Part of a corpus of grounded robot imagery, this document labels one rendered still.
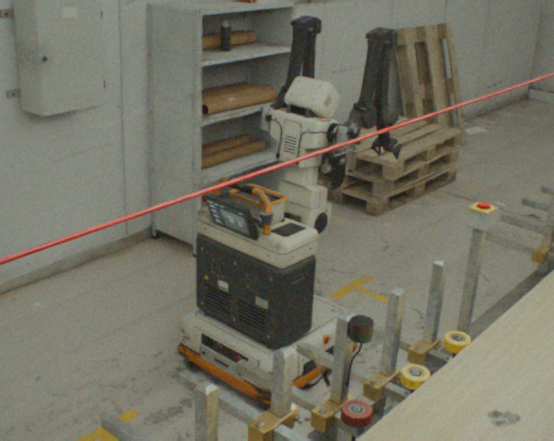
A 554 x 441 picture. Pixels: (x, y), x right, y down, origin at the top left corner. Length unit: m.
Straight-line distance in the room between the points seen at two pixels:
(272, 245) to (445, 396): 1.26
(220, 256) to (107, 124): 1.54
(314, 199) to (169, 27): 1.61
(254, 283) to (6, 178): 1.67
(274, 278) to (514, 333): 1.13
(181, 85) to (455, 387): 2.88
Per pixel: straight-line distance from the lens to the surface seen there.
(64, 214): 4.54
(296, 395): 2.06
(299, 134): 3.28
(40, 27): 3.93
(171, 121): 4.60
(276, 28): 5.08
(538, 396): 2.15
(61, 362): 3.80
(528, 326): 2.47
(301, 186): 3.40
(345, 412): 1.94
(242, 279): 3.26
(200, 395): 1.55
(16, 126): 4.22
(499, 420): 2.00
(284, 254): 3.05
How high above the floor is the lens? 2.08
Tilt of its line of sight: 23 degrees down
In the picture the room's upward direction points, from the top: 3 degrees clockwise
